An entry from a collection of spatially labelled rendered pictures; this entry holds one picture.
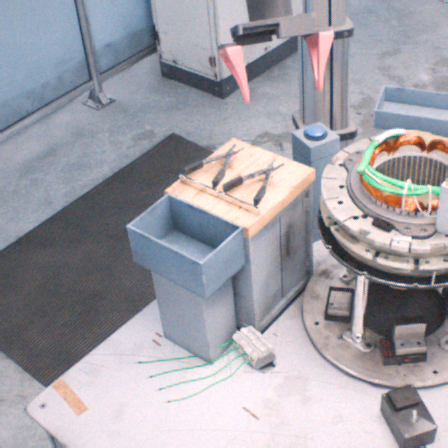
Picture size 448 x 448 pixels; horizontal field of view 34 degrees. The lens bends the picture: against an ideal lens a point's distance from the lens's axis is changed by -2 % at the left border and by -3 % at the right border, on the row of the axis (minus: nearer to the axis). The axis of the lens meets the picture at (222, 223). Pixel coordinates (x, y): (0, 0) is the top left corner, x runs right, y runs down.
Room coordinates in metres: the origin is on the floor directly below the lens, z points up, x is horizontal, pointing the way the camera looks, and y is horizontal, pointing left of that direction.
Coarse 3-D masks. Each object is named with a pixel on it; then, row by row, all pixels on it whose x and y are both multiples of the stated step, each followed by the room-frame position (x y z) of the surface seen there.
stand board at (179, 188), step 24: (240, 144) 1.19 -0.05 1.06; (216, 168) 1.12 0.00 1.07; (240, 168) 1.11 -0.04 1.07; (264, 168) 1.11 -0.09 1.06; (288, 168) 1.10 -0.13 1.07; (312, 168) 1.09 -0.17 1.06; (168, 192) 1.06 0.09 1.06; (192, 192) 1.06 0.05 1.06; (240, 192) 1.04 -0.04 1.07; (288, 192) 1.03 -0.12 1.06; (240, 216) 0.98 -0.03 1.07; (264, 216) 0.97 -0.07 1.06
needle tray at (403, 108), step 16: (384, 96) 1.36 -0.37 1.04; (400, 96) 1.35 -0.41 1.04; (416, 96) 1.33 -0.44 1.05; (432, 96) 1.32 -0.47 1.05; (384, 112) 1.26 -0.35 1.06; (400, 112) 1.25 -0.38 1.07; (416, 112) 1.31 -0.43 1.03; (432, 112) 1.30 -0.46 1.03; (384, 128) 1.26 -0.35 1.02; (400, 128) 1.25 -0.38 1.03; (416, 128) 1.23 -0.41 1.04; (432, 128) 1.22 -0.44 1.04
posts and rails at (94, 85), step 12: (84, 0) 3.27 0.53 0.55; (84, 12) 3.27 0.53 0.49; (84, 24) 3.25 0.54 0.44; (84, 36) 3.25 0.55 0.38; (156, 48) 3.56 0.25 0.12; (96, 60) 3.27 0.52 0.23; (132, 60) 3.43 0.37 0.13; (96, 72) 3.27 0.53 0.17; (108, 72) 3.32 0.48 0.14; (120, 72) 3.37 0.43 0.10; (84, 84) 3.22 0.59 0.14; (96, 84) 3.25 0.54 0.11; (72, 96) 3.15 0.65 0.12; (96, 96) 3.25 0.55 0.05; (48, 108) 3.05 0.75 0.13; (24, 120) 2.95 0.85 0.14; (36, 120) 2.99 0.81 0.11; (0, 132) 2.86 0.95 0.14; (12, 132) 2.89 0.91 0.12
